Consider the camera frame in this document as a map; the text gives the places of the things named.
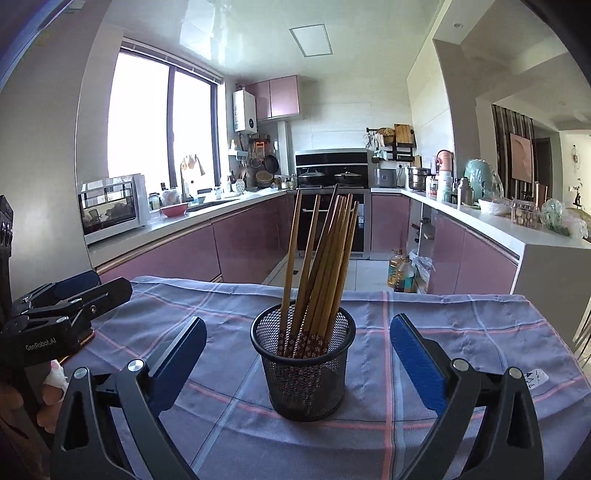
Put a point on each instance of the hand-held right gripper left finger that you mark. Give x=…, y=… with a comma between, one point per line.
x=184, y=350

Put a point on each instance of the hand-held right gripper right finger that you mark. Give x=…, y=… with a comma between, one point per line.
x=415, y=360

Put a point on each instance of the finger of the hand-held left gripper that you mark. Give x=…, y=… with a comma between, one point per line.
x=106, y=290
x=78, y=280

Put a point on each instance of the black mesh utensil holder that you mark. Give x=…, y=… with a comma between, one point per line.
x=300, y=387

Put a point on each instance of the bunch of wooden chopsticks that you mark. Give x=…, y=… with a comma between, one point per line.
x=325, y=277

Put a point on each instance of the person's left hand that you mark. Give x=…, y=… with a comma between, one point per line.
x=48, y=410

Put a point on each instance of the blue checked tablecloth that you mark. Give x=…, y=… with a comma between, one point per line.
x=461, y=314

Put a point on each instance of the white toaster oven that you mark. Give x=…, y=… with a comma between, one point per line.
x=111, y=210

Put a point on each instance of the white plastic bags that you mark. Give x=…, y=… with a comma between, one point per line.
x=424, y=272

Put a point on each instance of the pink kitchen counter cabinet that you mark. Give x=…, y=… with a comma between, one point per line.
x=461, y=249
x=184, y=249

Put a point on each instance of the yellow cooking oil bottle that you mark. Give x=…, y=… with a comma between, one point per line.
x=395, y=272

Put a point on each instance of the pink bowl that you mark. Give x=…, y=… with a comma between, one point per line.
x=174, y=210

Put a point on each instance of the steel sink faucet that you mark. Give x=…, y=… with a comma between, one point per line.
x=183, y=184

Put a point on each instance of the white bowl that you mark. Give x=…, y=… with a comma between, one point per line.
x=494, y=206

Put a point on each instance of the steel vacuum flask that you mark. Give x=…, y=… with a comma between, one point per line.
x=465, y=193

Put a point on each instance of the kitchen window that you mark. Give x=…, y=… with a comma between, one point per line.
x=138, y=115

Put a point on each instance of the steel stock pot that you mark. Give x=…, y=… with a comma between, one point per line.
x=418, y=179

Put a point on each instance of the clear plastic food box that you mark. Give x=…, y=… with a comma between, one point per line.
x=525, y=213

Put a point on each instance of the silver rice cooker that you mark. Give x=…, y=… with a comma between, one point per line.
x=386, y=177

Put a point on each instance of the black wok with glass lid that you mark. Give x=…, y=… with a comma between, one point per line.
x=348, y=179
x=311, y=179

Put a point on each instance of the mint green appliance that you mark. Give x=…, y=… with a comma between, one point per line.
x=480, y=177

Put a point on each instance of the pink thermos jug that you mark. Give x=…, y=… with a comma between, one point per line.
x=445, y=161

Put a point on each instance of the plastic bag of greens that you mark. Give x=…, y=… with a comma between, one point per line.
x=563, y=219

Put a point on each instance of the hanging black frying pan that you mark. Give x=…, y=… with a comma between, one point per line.
x=271, y=165

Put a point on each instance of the black integrated stove oven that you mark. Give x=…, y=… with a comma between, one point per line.
x=332, y=159

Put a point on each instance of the white water heater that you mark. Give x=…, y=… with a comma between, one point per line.
x=244, y=113

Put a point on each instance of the wooden cutting board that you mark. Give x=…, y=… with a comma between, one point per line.
x=402, y=134

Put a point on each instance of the ceiling light panel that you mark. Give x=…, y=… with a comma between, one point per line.
x=310, y=40

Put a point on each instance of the black wall rack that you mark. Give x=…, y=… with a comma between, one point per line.
x=401, y=152

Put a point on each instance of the pink wall picture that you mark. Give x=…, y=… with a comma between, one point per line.
x=521, y=157

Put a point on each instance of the pink wall cabinet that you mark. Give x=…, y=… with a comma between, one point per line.
x=284, y=97

